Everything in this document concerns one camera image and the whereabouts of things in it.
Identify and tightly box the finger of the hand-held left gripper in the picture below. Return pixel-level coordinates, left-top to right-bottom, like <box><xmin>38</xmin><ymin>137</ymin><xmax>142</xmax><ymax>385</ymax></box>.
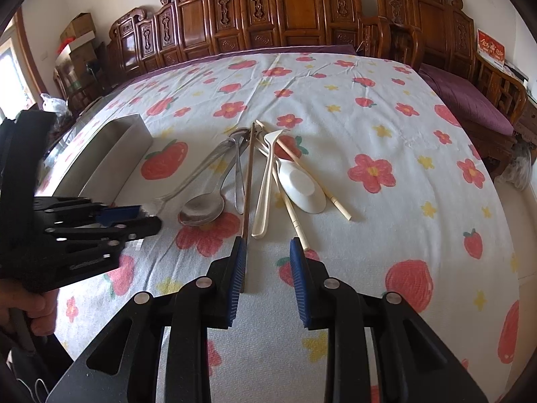
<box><xmin>25</xmin><ymin>216</ymin><xmax>163</xmax><ymax>292</ymax></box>
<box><xmin>36</xmin><ymin>196</ymin><xmax>145</xmax><ymax>227</ymax></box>

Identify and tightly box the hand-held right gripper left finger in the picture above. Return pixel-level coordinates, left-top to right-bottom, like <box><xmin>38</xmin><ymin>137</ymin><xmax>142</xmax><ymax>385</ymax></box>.
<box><xmin>46</xmin><ymin>237</ymin><xmax>248</xmax><ymax>403</ymax></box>

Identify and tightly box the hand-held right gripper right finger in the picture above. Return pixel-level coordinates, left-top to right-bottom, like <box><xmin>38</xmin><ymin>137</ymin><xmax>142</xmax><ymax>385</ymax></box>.
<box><xmin>289</xmin><ymin>237</ymin><xmax>489</xmax><ymax>403</ymax></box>

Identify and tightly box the cream chopstick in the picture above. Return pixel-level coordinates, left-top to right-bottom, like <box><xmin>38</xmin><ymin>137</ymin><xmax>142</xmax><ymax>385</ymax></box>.
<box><xmin>256</xmin><ymin>120</ymin><xmax>353</xmax><ymax>222</ymax></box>
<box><xmin>256</xmin><ymin>140</ymin><xmax>311</xmax><ymax>250</ymax></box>

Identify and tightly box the large metal spoon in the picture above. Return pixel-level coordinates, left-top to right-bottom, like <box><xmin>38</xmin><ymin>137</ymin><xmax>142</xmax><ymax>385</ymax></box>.
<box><xmin>178</xmin><ymin>134</ymin><xmax>238</xmax><ymax>227</ymax></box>

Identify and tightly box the long metal utensil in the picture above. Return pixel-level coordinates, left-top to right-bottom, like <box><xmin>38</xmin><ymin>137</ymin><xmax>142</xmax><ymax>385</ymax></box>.
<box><xmin>153</xmin><ymin>140</ymin><xmax>231</xmax><ymax>208</ymax></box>

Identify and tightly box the stainless steel tray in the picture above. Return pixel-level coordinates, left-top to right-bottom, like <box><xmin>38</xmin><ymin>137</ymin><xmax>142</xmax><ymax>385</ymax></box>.
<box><xmin>46</xmin><ymin>113</ymin><xmax>154</xmax><ymax>211</ymax></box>

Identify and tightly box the cream long-handled spoon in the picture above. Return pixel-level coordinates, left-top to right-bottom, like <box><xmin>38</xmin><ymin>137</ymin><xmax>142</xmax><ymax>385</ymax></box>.
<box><xmin>251</xmin><ymin>130</ymin><xmax>290</xmax><ymax>240</ymax></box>

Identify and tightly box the metal smiley face spoon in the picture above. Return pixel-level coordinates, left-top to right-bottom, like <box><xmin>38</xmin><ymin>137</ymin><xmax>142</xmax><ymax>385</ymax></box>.
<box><xmin>229</xmin><ymin>128</ymin><xmax>252</xmax><ymax>215</ymax></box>

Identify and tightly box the brown wooden chopstick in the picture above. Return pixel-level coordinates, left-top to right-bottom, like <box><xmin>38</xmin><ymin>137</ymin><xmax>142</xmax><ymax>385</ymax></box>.
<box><xmin>240</xmin><ymin>123</ymin><xmax>257</xmax><ymax>294</ymax></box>

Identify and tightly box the white soup spoon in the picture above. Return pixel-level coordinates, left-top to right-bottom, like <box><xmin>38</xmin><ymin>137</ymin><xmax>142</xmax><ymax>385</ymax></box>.
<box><xmin>271</xmin><ymin>151</ymin><xmax>327</xmax><ymax>215</ymax></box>

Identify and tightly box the person's left hand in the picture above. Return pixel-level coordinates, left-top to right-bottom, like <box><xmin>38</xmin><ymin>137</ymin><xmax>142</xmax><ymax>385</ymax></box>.
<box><xmin>0</xmin><ymin>279</ymin><xmax>57</xmax><ymax>337</ymax></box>

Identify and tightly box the clear plastic bag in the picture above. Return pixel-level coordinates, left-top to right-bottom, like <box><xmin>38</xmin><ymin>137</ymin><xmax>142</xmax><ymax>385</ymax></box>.
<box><xmin>40</xmin><ymin>92</ymin><xmax>70</xmax><ymax>116</ymax></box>
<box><xmin>495</xmin><ymin>143</ymin><xmax>535</xmax><ymax>191</ymax></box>

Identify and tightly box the floral strawberry tablecloth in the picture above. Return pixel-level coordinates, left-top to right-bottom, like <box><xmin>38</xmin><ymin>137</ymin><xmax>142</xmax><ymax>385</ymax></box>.
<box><xmin>36</xmin><ymin>50</ymin><xmax>523</xmax><ymax>403</ymax></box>

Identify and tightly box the large cardboard box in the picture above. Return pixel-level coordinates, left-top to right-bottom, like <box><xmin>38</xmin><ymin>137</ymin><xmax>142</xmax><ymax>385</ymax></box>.
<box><xmin>54</xmin><ymin>46</ymin><xmax>99</xmax><ymax>74</ymax></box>

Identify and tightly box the white cardboard box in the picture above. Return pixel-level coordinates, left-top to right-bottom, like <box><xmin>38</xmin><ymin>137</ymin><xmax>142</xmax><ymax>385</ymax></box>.
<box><xmin>63</xmin><ymin>31</ymin><xmax>97</xmax><ymax>49</ymax></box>

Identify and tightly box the brown cardboard box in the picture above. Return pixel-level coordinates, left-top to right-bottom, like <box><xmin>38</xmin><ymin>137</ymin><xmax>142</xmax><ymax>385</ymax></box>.
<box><xmin>60</xmin><ymin>12</ymin><xmax>96</xmax><ymax>43</ymax></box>

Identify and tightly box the purple seat cushion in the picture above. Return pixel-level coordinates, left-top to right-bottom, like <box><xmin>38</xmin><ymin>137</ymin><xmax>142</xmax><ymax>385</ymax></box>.
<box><xmin>420</xmin><ymin>64</ymin><xmax>515</xmax><ymax>137</ymax></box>

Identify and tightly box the carved wooden armchair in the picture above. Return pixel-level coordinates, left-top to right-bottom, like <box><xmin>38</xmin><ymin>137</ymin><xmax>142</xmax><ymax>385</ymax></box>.
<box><xmin>361</xmin><ymin>0</ymin><xmax>537</xmax><ymax>177</ymax></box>

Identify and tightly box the red box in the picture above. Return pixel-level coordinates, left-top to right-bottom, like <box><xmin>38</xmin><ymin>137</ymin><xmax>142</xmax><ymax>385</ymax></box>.
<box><xmin>476</xmin><ymin>29</ymin><xmax>506</xmax><ymax>68</ymax></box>

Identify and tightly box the window with wooden frame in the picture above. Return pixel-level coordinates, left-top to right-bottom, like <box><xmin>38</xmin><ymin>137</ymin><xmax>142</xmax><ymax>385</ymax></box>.
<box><xmin>0</xmin><ymin>40</ymin><xmax>34</xmax><ymax>118</ymax></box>

